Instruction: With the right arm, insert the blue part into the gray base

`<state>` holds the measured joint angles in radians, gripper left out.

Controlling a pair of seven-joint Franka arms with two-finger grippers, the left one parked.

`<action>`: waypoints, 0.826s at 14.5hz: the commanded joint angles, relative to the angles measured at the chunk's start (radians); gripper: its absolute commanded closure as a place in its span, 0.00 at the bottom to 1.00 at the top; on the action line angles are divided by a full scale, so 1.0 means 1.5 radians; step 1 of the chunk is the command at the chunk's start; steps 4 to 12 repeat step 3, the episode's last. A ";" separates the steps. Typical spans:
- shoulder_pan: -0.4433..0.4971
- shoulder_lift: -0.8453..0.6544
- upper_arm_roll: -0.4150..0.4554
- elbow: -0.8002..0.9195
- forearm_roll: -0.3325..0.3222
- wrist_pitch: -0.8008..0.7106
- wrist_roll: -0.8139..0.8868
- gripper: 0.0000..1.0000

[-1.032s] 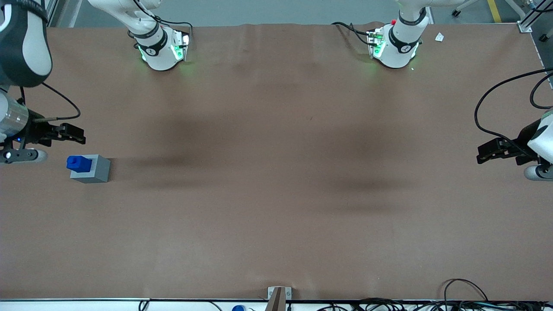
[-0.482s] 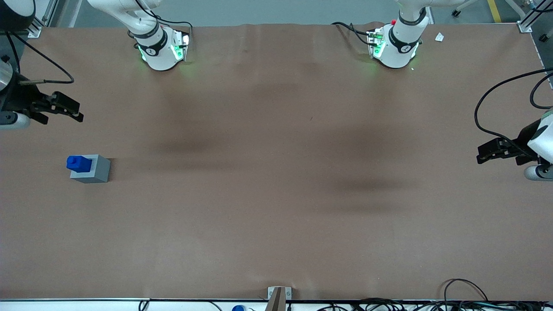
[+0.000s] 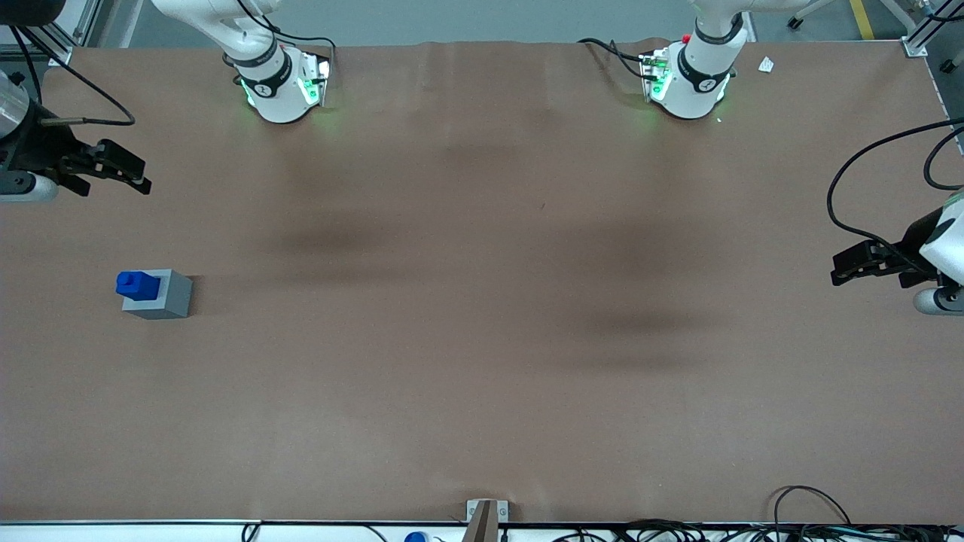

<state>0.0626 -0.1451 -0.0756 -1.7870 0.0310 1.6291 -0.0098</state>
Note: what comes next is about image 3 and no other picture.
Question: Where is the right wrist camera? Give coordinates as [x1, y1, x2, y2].
[0, 171, 60, 203]

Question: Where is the white chair leg with caster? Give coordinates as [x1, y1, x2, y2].
[786, 0, 838, 32]

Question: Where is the blue plastic part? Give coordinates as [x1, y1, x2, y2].
[115, 270, 163, 302]

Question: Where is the short black curved cable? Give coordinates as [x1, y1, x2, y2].
[923, 125, 964, 191]

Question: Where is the black cable loop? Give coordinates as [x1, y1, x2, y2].
[773, 485, 853, 528]

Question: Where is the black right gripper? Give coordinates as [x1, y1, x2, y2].
[0, 113, 153, 198]

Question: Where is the black cable bundle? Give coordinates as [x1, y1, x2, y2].
[554, 518, 964, 542]

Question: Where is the brown paper table cover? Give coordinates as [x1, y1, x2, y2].
[0, 39, 964, 526]

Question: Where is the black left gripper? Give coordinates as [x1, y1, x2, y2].
[831, 209, 947, 291]

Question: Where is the aluminium frame profile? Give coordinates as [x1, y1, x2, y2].
[900, 0, 964, 59]
[14, 0, 76, 68]

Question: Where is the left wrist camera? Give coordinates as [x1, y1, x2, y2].
[913, 285, 964, 317]

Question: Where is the gray square base block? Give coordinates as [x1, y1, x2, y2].
[121, 269, 194, 321]

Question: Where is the long black left arm cable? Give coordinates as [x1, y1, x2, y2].
[826, 118, 964, 257]

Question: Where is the camera mount post with plate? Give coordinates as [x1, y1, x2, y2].
[466, 498, 510, 542]

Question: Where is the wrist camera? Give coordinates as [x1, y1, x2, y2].
[0, 171, 60, 203]
[913, 285, 964, 317]

